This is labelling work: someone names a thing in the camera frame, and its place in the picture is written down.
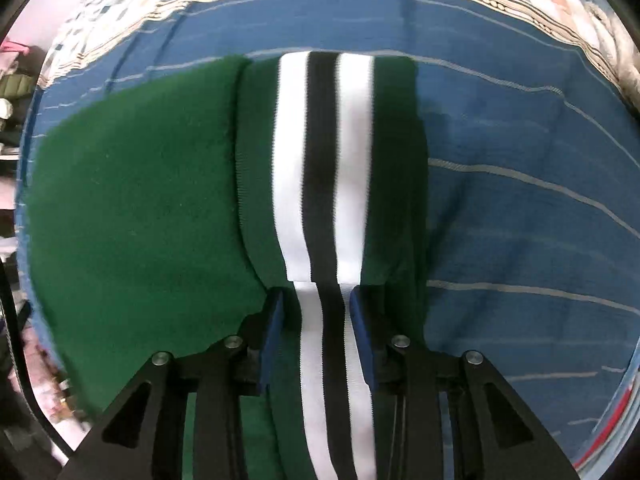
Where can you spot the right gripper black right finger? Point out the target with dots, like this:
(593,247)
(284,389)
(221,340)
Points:
(438,416)

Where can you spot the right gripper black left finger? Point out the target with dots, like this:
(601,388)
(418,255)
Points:
(140,434)

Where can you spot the green white varsity jacket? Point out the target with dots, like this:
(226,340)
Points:
(159,218)

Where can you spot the clothes pile on rack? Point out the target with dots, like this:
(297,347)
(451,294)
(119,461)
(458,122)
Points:
(18,85)

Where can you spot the red patterned sheet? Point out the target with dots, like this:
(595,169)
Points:
(610,423)

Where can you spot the blue striped plaid bedsheet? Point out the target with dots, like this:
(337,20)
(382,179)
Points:
(530,110)

